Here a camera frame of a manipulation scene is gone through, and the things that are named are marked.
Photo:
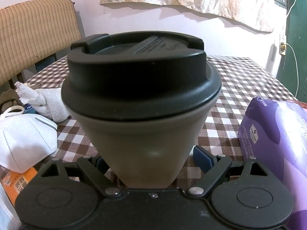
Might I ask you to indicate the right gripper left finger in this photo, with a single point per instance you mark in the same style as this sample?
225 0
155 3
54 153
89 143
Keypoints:
93 171

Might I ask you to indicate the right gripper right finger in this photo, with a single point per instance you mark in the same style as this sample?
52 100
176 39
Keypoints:
214 169

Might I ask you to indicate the purple wet wipes pack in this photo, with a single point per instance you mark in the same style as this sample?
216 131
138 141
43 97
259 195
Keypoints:
275 133

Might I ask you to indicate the white respirator mask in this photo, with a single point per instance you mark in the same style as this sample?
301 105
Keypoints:
26 139

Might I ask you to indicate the white knitted sock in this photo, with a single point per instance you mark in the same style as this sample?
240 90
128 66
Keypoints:
46 102

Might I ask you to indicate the orange tissue packet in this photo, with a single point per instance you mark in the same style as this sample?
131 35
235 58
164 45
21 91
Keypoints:
13 183

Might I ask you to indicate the blue surgical mask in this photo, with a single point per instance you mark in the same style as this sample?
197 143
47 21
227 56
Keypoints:
8 216

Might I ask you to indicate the blue Vinda tissue pack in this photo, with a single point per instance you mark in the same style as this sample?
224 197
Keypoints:
28 109

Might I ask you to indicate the brown checkered tablecloth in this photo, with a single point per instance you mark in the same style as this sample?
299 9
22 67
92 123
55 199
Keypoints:
242 80

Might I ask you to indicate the green wooden door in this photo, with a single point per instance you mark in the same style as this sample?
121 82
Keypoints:
292 69

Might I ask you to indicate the woven bamboo mat chair back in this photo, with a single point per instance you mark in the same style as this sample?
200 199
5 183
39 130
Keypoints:
34 30

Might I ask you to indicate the wall power socket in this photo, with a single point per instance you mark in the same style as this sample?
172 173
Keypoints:
282 45

